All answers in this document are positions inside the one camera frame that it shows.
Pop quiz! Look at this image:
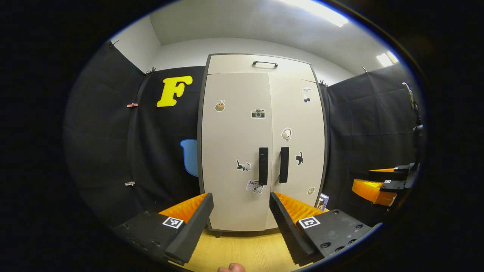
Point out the cabinet door with camera sticker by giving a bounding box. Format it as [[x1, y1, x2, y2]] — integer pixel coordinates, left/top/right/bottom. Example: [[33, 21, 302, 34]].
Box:
[[201, 72, 273, 232]]

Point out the small ceiling light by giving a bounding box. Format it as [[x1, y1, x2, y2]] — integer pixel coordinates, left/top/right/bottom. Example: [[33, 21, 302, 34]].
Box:
[[375, 51, 399, 68]]

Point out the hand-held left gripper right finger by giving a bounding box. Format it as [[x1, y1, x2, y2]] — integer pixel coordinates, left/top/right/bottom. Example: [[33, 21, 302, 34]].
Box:
[[269, 191, 375, 267]]

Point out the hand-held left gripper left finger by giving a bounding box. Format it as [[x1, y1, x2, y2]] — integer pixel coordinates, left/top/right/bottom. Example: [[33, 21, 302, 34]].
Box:
[[112, 193, 214, 266]]

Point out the cabinet door with headphones sticker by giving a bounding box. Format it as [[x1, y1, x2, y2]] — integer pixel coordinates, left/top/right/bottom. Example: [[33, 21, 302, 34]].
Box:
[[268, 74, 326, 230]]

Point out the white cabinet drawer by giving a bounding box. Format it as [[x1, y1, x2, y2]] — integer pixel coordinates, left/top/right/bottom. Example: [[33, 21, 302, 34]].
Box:
[[207, 54, 316, 83]]

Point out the white shoe cabinet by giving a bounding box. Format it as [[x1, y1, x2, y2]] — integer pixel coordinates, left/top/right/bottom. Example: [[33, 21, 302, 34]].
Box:
[[197, 53, 330, 238]]

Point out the black door handle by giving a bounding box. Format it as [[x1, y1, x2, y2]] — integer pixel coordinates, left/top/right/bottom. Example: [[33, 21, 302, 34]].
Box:
[[259, 147, 269, 185], [279, 147, 290, 184]]

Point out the black backdrop cloth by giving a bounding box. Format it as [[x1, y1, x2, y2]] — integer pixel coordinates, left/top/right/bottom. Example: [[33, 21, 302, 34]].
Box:
[[320, 62, 425, 227], [64, 40, 205, 227]]

